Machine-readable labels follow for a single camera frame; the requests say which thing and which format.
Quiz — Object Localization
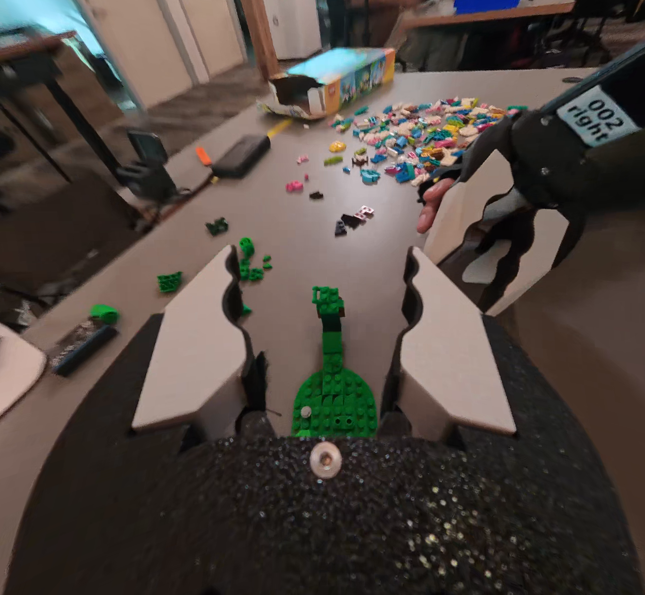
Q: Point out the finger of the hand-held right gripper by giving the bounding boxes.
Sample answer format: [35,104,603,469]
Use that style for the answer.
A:
[479,211,586,317]
[423,150,516,266]

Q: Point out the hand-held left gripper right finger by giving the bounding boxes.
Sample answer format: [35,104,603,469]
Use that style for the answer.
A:
[380,246,517,443]

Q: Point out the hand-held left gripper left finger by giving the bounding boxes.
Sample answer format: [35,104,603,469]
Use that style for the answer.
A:
[132,244,268,439]

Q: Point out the green brick model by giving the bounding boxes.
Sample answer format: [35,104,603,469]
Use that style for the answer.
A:
[292,286,379,438]

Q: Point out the person's right hand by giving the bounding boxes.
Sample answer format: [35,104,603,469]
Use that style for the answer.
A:
[417,178,457,234]

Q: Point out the pile of colourful bricks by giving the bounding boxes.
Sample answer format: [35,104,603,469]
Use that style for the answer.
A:
[330,96,527,187]

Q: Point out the dark bar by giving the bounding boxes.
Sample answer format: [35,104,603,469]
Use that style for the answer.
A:
[50,325,119,376]

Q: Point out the scattered green bricks group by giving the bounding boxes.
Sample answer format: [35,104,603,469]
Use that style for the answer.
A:
[156,237,273,316]

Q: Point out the wooden table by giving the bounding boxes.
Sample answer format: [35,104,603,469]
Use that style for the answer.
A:
[403,0,576,32]

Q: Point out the torn cardboard toy box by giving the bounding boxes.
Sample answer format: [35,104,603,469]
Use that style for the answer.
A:
[257,48,396,119]

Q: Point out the white rounded object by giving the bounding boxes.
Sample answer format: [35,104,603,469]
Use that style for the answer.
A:
[0,325,47,417]

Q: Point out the black stand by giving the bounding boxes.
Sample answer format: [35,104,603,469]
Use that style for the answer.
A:
[116,130,178,202]

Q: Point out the black power bank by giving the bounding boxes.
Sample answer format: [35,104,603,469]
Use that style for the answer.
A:
[211,134,271,180]

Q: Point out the low white cabinet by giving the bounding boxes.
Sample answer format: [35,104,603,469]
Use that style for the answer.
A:
[262,0,322,60]

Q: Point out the wooden pillar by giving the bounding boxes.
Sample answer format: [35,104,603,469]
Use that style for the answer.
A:
[229,0,279,79]

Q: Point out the white wardrobe doors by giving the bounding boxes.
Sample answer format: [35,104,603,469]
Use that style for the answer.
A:
[50,0,248,107]

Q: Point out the dark side table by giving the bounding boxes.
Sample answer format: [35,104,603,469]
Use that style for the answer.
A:
[0,30,124,182]

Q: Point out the dark cable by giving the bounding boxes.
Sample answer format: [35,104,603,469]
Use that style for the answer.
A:
[151,176,217,217]

